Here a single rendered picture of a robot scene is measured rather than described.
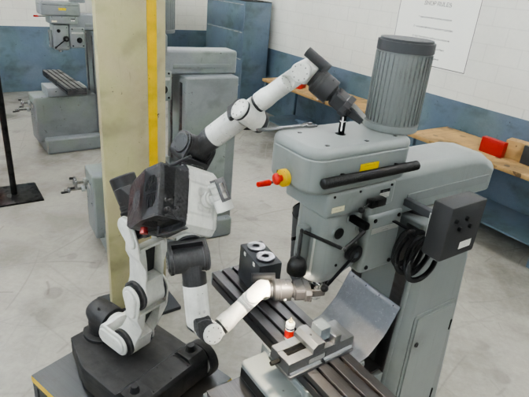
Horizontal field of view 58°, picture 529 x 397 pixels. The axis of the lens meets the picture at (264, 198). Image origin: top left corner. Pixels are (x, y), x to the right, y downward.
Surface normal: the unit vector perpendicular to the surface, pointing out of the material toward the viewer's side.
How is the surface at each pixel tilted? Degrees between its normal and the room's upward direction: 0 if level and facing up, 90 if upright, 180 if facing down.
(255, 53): 90
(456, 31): 90
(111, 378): 0
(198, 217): 58
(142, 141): 90
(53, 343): 0
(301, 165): 90
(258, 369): 0
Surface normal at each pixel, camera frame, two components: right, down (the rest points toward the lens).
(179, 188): 0.72, -0.21
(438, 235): -0.83, 0.17
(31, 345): 0.08, -0.90
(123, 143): 0.55, 0.39
